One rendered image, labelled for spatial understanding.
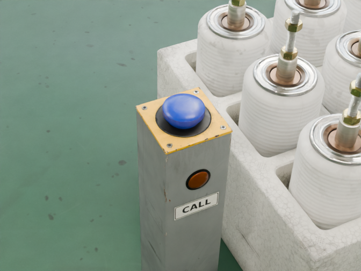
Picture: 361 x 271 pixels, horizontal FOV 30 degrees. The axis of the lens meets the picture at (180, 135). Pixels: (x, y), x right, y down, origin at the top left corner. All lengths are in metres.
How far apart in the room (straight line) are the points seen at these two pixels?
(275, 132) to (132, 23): 0.58
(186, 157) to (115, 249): 0.33
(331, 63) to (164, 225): 0.30
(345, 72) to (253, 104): 0.12
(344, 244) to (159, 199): 0.20
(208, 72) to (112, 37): 0.42
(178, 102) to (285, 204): 0.19
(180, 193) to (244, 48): 0.26
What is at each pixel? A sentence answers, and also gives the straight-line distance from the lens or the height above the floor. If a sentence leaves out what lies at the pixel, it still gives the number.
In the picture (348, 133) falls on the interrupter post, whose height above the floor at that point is 0.27.
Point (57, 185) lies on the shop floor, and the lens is 1.01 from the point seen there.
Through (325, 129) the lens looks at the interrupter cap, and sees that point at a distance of 0.74.
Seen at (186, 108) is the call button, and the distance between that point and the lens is 0.63.
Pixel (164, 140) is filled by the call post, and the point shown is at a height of 0.31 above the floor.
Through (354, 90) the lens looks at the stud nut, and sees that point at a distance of 0.68.
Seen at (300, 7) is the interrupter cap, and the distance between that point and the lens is 0.92.
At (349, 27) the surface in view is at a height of 0.19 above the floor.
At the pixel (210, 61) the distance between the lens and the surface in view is 0.87.
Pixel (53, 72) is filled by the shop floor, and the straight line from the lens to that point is 1.20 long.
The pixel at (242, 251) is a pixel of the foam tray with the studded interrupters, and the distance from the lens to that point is 0.89.
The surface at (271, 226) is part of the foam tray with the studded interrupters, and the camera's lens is 0.78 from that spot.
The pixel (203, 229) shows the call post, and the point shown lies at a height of 0.18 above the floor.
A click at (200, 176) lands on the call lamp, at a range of 0.65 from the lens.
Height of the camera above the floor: 0.75
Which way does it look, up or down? 44 degrees down
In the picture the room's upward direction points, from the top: 2 degrees clockwise
